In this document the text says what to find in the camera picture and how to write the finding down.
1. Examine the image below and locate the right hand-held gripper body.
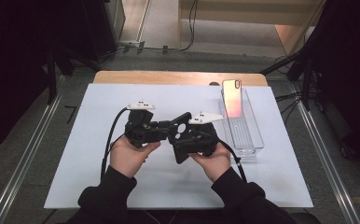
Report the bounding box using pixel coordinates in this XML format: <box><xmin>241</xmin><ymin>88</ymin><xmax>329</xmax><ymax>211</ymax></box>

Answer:
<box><xmin>186</xmin><ymin>110</ymin><xmax>226</xmax><ymax>158</ymax></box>

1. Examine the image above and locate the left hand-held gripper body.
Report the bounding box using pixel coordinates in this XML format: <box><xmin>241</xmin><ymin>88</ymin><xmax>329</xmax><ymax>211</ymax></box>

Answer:
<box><xmin>124</xmin><ymin>100</ymin><xmax>161</xmax><ymax>148</ymax></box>

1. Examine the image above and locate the person's right hand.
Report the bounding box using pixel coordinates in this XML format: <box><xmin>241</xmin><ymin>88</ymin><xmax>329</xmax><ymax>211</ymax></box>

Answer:
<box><xmin>188</xmin><ymin>142</ymin><xmax>232</xmax><ymax>184</ymax></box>

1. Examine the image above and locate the person's left hand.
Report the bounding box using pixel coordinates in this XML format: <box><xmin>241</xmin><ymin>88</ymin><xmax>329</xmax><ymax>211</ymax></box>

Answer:
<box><xmin>109</xmin><ymin>135</ymin><xmax>162</xmax><ymax>179</ymax></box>

